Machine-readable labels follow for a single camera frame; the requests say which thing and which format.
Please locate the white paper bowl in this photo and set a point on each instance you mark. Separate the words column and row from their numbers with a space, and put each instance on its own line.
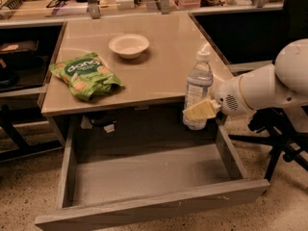
column 129, row 46

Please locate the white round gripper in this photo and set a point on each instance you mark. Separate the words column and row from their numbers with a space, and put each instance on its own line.
column 227, row 97

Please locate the open grey wooden drawer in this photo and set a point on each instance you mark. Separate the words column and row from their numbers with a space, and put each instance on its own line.
column 150, row 167

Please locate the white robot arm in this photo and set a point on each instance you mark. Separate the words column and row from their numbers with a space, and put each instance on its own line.
column 280, row 85

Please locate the grey cabinet with tan top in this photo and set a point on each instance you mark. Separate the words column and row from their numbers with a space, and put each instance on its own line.
column 158, row 75

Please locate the black coiled spring holder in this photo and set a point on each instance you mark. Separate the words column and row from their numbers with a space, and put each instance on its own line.
column 9, row 8

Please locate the green snack chip bag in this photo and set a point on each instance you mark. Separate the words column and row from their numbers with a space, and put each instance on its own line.
column 86, row 76

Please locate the black office chair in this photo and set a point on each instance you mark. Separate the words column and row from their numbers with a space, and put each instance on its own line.
column 283, row 137

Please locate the clear plastic water bottle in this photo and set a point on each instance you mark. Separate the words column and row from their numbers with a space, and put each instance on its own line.
column 199, row 79

